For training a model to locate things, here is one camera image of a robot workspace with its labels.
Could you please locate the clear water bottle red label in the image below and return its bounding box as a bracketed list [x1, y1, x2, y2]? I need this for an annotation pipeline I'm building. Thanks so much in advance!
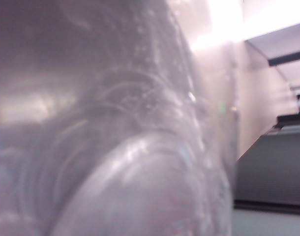
[0, 0, 240, 236]

